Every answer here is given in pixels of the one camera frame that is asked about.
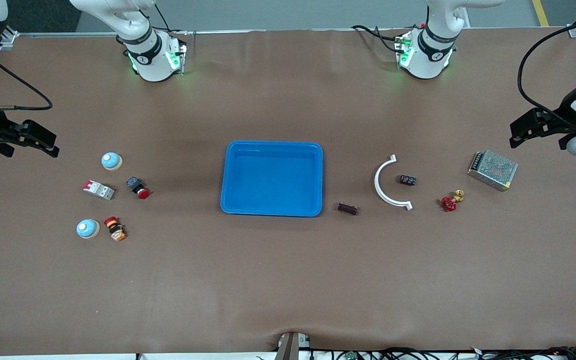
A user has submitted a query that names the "blue call bell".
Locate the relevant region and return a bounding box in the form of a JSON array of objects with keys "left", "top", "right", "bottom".
[
  {"left": 101, "top": 152, "right": 123, "bottom": 171},
  {"left": 76, "top": 219, "right": 100, "bottom": 239}
]

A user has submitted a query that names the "black floor cable run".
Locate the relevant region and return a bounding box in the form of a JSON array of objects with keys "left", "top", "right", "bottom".
[{"left": 310, "top": 348, "right": 469, "bottom": 360}]

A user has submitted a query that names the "blue plastic tray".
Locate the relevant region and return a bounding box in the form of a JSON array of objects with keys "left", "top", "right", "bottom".
[{"left": 219, "top": 140, "right": 324, "bottom": 218}]

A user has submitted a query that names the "red emergency stop button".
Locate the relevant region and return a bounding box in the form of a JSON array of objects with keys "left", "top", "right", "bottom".
[{"left": 126, "top": 176, "right": 151, "bottom": 200}]

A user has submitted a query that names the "black left arm base cable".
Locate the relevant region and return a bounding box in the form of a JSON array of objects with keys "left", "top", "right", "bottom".
[{"left": 350, "top": 24, "right": 406, "bottom": 53}]

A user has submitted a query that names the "black floor cable tangle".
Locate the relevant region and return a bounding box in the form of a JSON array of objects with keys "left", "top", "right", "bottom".
[{"left": 468, "top": 346, "right": 576, "bottom": 360}]

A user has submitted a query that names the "black left arm wrist cable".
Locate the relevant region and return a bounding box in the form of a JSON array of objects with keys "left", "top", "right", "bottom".
[{"left": 517, "top": 15, "right": 576, "bottom": 131}]

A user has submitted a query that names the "metal mesh power supply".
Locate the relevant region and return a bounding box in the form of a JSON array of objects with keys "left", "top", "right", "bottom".
[{"left": 467, "top": 149, "right": 519, "bottom": 192}]

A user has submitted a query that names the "white half-round pipe clamp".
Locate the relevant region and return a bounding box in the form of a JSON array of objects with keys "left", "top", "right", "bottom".
[{"left": 374, "top": 154, "right": 413, "bottom": 211}]

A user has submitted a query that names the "black arm base cable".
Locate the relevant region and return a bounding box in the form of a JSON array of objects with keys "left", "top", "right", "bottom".
[
  {"left": 350, "top": 24, "right": 406, "bottom": 53},
  {"left": 153, "top": 2, "right": 191, "bottom": 36}
]

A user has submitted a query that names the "white red circuit breaker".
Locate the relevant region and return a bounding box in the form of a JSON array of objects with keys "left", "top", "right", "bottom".
[{"left": 82, "top": 180, "right": 115, "bottom": 201}]

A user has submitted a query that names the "metal arm base connector bracket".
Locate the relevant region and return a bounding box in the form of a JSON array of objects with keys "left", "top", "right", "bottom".
[
  {"left": 394, "top": 31, "right": 415, "bottom": 68},
  {"left": 167, "top": 31, "right": 189, "bottom": 77}
]

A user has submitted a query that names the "brass valve red handwheel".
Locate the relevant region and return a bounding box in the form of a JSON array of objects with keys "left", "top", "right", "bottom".
[{"left": 441, "top": 189, "right": 466, "bottom": 212}]

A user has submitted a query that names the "black right arm base cable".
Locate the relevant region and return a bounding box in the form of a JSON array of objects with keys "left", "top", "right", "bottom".
[{"left": 153, "top": 2, "right": 191, "bottom": 36}]

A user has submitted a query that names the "grey metal camera post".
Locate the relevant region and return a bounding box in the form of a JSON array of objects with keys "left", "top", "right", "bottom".
[{"left": 275, "top": 332, "right": 311, "bottom": 360}]

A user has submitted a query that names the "orange emergency stop button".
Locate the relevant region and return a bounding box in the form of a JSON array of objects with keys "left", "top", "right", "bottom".
[{"left": 103, "top": 216, "right": 127, "bottom": 242}]

